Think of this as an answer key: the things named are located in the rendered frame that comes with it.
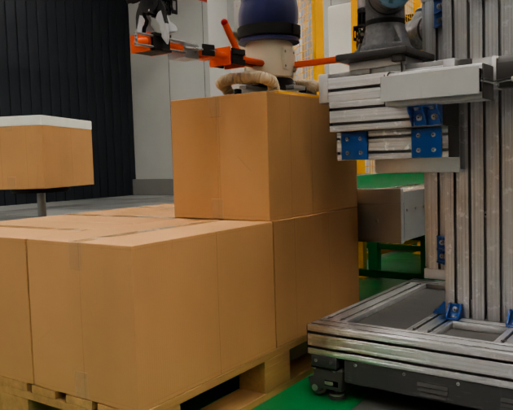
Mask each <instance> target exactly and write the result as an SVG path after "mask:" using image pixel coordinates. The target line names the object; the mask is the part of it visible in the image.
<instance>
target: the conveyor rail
mask: <svg viewBox="0 0 513 410"><path fill-rule="evenodd" d="M403 192H404V203H403V204H404V237H405V241H408V240H410V239H413V238H417V237H420V236H423V235H425V211H424V188H418V189H412V190H403Z"/></svg>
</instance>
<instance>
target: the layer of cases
mask: <svg viewBox="0 0 513 410"><path fill-rule="evenodd" d="M358 302H359V270H358V231H357V207H351V208H345V209H340V210H335V211H330V212H321V213H316V214H311V215H306V216H298V217H292V218H287V219H282V220H273V221H254V220H218V219H200V218H181V217H175V216H174V204H159V205H151V206H143V207H128V208H121V209H112V210H105V211H96V212H82V213H74V214H66V215H58V216H43V217H35V218H27V219H21V220H4V221H0V375H2V376H4V377H9V378H13V379H15V380H19V381H22V382H27V383H30V384H35V385H36V386H41V387H45V388H47V389H51V390H56V391H59V392H62V393H65V394H68V395H73V396H76V397H80V398H83V399H88V400H91V401H94V402H97V403H102V404H105V405H108V406H112V407H114V408H119V409H123V410H148V409H150V408H153V407H155V406H157V405H159V404H161V403H163V402H165V401H167V400H169V399H171V398H173V397H176V396H178V395H180V394H182V393H184V392H186V391H188V390H190V389H192V388H194V387H197V386H199V385H201V384H203V383H205V382H207V381H209V380H211V379H213V378H215V377H218V376H220V375H222V374H223V373H226V372H228V371H230V370H231V369H235V368H237V367H239V366H240V365H242V364H245V363H247V362H248V361H250V360H254V359H256V358H257V357H259V356H261V355H264V354H265V353H267V352H269V351H272V350H274V349H275V348H278V347H281V346H282V345H284V344H286V343H288V342H290V341H292V340H295V339H297V338H299V337H301V336H303V335H305V334H307V324H309V323H311V322H313V321H316V320H318V319H320V318H323V317H324V316H328V315H330V314H332V313H334V312H337V311H339V310H341V309H343V308H346V307H348V306H351V305H353V304H355V303H358Z"/></svg>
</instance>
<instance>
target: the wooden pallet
mask: <svg viewBox="0 0 513 410"><path fill-rule="evenodd" d="M306 341H307V334H305V335H303V336H301V337H299V338H297V339H295V340H292V341H290V342H288V343H286V344H284V345H282V346H281V347H278V348H275V349H274V350H272V351H269V352H267V353H265V354H264V355H261V356H259V357H257V358H256V359H254V360H250V361H248V362H247V363H245V364H242V365H240V366H239V367H237V368H235V369H231V370H230V371H228V372H226V373H223V374H222V375H220V376H218V377H215V378H213V379H211V380H209V381H207V382H205V383H203V384H201V385H199V386H197V387H194V388H192V389H190V390H188V391H186V392H184V393H182V394H180V395H178V396H176V397H173V398H171V399H169V400H167V401H165V402H163V403H161V404H159V405H157V406H155V407H153V408H150V409H148V410H181V408H180V403H183V402H185V401H187V400H188V399H191V398H193V397H195V396H197V395H199V394H201V393H203V392H205V391H206V390H209V389H211V388H213V387H215V386H217V385H219V384H221V383H223V382H225V381H227V380H229V379H231V378H232V377H235V376H237V375H239V389H238V390H236V391H234V392H232V393H230V394H228V395H226V396H224V397H223V398H221V399H219V400H217V401H215V402H213V403H211V404H209V405H208V406H206V407H204V408H201V409H200V410H251V409H253V408H255V407H256V406H258V405H259V404H261V403H264V402H265V401H266V400H268V399H270V398H272V397H273V396H275V395H276V394H278V393H280V392H282V391H283V390H286V389H287V388H288V387H290V386H292V385H294V384H296V383H297V382H299V381H300V380H302V379H304V378H305V377H308V376H309V375H310V374H312V373H314V368H312V367H311V365H312V364H311V354H310V353H308V352H307V353H306V354H304V355H302V356H300V357H298V358H296V359H294V360H293V361H291V362H290V349H292V348H293V347H296V346H298V345H300V344H301V343H303V342H306ZM0 410H123V409H119V408H114V407H112V406H108V405H105V404H102V403H97V402H94V401H91V400H88V399H83V398H80V397H76V396H73V395H68V394H65V393H62V392H59V391H56V390H51V389H47V388H45V387H41V386H36V385H35V384H30V383H27V382H22V381H19V380H15V379H13V378H9V377H4V376H2V375H0Z"/></svg>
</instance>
